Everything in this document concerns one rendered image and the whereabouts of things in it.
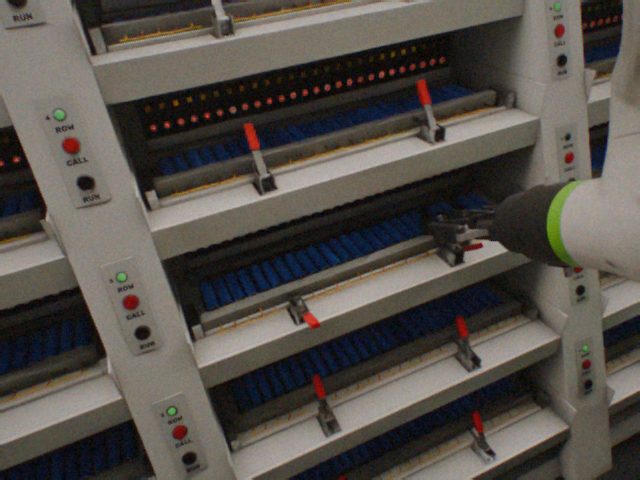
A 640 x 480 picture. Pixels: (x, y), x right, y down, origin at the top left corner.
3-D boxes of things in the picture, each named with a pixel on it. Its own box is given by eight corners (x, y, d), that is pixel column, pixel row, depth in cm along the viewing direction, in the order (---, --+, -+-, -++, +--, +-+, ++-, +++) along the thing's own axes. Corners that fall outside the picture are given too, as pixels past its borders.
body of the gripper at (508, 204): (518, 265, 54) (469, 258, 63) (575, 243, 56) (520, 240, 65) (504, 202, 53) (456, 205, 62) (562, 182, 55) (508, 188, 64)
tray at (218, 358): (546, 255, 81) (558, 209, 75) (205, 389, 65) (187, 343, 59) (470, 203, 96) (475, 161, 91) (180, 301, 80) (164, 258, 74)
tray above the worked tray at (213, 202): (535, 144, 76) (553, 54, 67) (160, 260, 59) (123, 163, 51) (456, 107, 91) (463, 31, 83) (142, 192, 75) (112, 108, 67)
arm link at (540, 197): (605, 162, 50) (536, 185, 47) (626, 266, 51) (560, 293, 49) (560, 168, 56) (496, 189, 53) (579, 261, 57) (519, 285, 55)
